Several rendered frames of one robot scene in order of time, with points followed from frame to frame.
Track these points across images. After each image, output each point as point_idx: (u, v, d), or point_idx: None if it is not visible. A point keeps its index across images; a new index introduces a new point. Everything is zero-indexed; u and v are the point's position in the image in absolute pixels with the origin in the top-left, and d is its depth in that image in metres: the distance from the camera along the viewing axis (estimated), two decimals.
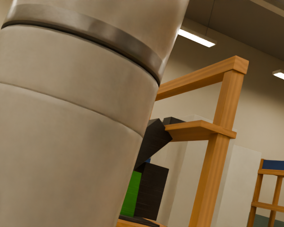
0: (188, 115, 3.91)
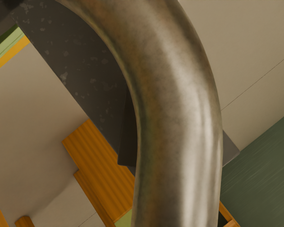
0: None
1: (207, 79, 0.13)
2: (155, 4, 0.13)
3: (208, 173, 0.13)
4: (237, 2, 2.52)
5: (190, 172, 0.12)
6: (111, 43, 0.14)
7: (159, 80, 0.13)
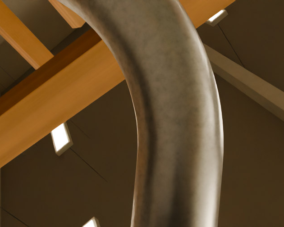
0: None
1: (208, 79, 0.13)
2: (156, 4, 0.13)
3: (208, 174, 0.13)
4: None
5: (190, 172, 0.12)
6: (111, 43, 0.14)
7: (160, 80, 0.13)
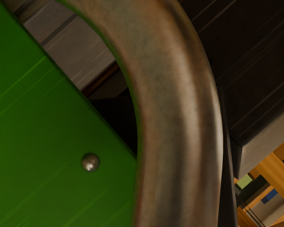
0: None
1: (207, 79, 0.13)
2: (155, 4, 0.13)
3: (208, 173, 0.13)
4: None
5: (190, 172, 0.12)
6: (111, 43, 0.14)
7: (159, 80, 0.13)
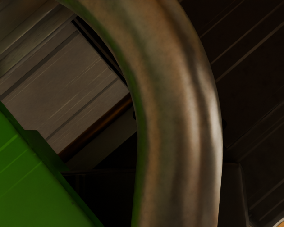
0: None
1: (207, 79, 0.13)
2: (155, 4, 0.13)
3: (208, 173, 0.13)
4: None
5: (190, 172, 0.12)
6: (111, 43, 0.14)
7: (159, 80, 0.13)
